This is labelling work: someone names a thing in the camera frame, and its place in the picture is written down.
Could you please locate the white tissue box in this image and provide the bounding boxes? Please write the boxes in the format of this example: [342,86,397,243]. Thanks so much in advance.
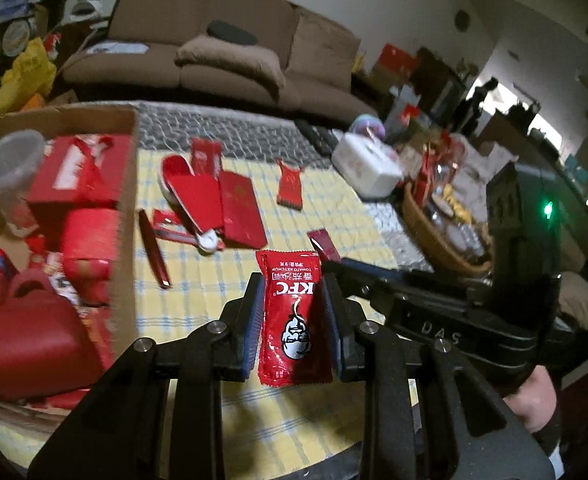
[331,135,405,198]

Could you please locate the red square tin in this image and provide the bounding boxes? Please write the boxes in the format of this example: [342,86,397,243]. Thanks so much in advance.
[61,207,119,306]

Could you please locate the black remote control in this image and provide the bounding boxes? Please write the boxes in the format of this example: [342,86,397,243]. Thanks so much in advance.
[294,119,337,153]

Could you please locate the brown sofa cushion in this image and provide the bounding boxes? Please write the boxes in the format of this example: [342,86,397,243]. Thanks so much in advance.
[175,35,285,103]

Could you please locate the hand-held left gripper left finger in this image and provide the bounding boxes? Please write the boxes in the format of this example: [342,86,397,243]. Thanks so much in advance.
[26,272,267,480]

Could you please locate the person's right hand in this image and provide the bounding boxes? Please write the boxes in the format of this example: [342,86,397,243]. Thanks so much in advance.
[503,364,561,436]

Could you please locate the red fringed card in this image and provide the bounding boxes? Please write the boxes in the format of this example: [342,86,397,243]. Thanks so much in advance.
[276,158,305,209]

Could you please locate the black sofa pouch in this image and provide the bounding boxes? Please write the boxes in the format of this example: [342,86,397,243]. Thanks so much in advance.
[208,20,257,47]

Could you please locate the wicker basket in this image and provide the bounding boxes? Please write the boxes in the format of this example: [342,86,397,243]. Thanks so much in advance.
[403,182,495,276]

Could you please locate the red bag-shaped gift box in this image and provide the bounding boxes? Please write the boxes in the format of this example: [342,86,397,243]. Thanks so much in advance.
[0,269,107,401]

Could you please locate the white spoon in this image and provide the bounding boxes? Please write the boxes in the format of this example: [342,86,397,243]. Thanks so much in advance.
[196,229,225,253]

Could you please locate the brown sofa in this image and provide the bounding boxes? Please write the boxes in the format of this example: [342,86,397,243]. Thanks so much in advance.
[61,0,379,128]

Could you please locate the red snack packet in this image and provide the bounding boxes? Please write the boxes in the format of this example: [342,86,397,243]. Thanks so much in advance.
[190,138,223,178]

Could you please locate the purple round container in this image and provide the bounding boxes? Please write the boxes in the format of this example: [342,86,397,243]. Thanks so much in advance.
[350,114,389,141]

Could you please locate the red carton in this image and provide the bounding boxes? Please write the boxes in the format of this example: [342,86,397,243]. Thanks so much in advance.
[374,42,419,86]

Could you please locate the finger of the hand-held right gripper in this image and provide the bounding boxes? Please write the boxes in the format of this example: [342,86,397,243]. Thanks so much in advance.
[321,257,405,311]

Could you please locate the yellow plastic bag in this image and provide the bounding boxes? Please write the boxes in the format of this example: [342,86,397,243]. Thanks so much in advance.
[0,37,57,116]

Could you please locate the grey pebble-pattern table cover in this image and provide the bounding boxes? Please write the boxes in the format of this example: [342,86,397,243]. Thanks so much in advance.
[134,100,415,271]

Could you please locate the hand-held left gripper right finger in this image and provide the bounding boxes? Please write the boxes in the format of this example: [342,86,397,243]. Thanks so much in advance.
[321,272,557,480]

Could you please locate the red ketchup packet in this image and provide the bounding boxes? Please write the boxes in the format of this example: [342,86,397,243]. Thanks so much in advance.
[155,225,199,242]
[255,249,335,386]
[153,208,185,226]

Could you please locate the brown cardboard box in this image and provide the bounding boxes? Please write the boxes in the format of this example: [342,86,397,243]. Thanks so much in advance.
[0,105,142,411]

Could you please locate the red ribbon gift box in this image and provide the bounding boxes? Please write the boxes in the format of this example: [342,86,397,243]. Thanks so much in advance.
[26,135,124,208]

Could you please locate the large red envelope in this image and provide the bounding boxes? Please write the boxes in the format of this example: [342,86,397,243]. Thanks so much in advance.
[219,171,269,250]

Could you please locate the red pen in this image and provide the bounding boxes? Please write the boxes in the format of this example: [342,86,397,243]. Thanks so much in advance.
[138,208,172,289]

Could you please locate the clear plastic cup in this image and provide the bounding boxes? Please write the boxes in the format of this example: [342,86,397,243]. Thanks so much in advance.
[0,129,47,236]

